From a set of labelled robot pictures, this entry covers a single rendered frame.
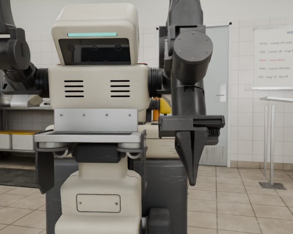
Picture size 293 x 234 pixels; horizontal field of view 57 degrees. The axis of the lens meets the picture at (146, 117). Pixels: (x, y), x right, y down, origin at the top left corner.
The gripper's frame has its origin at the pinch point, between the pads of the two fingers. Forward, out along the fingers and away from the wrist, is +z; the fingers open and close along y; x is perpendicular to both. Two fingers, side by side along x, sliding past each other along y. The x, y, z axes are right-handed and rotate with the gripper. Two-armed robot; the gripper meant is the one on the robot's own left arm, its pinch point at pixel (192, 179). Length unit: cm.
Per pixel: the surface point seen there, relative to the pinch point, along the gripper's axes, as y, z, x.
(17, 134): -219, -136, 325
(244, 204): 69, -24, 216
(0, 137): -250, -135, 332
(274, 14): 151, -280, 243
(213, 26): 71, -279, 263
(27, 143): -203, -123, 328
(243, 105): 112, -172, 307
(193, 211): 21, -17, 200
